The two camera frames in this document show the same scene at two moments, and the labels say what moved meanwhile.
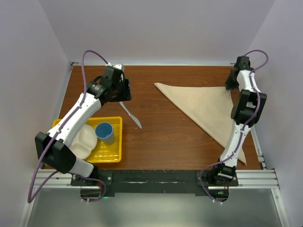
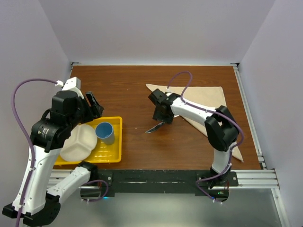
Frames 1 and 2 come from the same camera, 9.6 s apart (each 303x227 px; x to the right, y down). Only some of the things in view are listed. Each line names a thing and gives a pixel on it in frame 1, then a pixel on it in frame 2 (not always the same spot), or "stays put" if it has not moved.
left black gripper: [126, 95] to [96, 110]
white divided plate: [84, 141] stays put
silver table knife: [136, 120] to [155, 128]
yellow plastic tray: [104, 153] stays put
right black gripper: [229, 85] to [157, 115]
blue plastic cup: [104, 130] stays put
